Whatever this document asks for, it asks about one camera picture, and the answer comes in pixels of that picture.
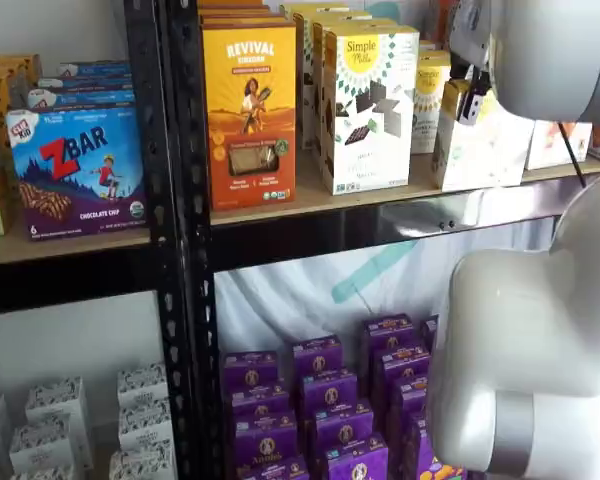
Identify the black metal shelf rack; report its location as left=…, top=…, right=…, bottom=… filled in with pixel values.
left=162, top=0, right=600, bottom=480
left=0, top=0, right=191, bottom=480

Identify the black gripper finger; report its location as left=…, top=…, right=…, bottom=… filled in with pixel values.
left=457, top=63, right=492, bottom=125

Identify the purple Annie's box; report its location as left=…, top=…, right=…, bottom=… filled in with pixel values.
left=298, top=369, right=359, bottom=416
left=363, top=313, right=416, bottom=354
left=292, top=335, right=344, bottom=381
left=372, top=343, right=431, bottom=389
left=324, top=433, right=390, bottom=480
left=387, top=377, right=430, bottom=426
left=232, top=412, right=300, bottom=466
left=309, top=399, right=376, bottom=451
left=221, top=351, right=281, bottom=396
left=237, top=455, right=311, bottom=480
left=227, top=383, right=291, bottom=426
left=402, top=414, right=464, bottom=480
left=421, top=314, right=440, bottom=354

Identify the white backdrop cloth teal logo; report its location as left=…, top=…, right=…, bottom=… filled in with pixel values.
left=213, top=0, right=561, bottom=361

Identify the blue Zbar chocolate chip box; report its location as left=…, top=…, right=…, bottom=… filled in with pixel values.
left=5, top=107, right=147, bottom=242
left=27, top=87, right=136, bottom=112
left=37, top=74, right=134, bottom=94
left=57, top=60, right=132, bottom=79

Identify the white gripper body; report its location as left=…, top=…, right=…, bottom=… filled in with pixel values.
left=449, top=0, right=496, bottom=69

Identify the orange Revival crackers box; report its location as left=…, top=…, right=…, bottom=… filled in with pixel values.
left=198, top=3, right=279, bottom=17
left=199, top=13, right=289, bottom=27
left=201, top=22, right=299, bottom=211

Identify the Simple Mills sweet thins box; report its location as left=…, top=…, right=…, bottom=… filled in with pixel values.
left=311, top=18, right=399, bottom=169
left=322, top=24, right=421, bottom=196
left=293, top=10, right=374, bottom=151
left=279, top=2, right=351, bottom=21

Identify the orange cheddar pretzel crackers box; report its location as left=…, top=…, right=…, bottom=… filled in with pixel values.
left=524, top=119, right=594, bottom=171

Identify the long black cable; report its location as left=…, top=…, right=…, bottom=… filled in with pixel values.
left=555, top=121, right=588, bottom=187

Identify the particle board shelf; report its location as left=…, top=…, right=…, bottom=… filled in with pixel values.
left=0, top=227, right=151, bottom=266
left=209, top=149, right=600, bottom=226

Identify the Simple Mills almond bar box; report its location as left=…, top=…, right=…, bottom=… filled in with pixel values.
left=410, top=63, right=452, bottom=155
left=418, top=48, right=452, bottom=67
left=432, top=79, right=536, bottom=194

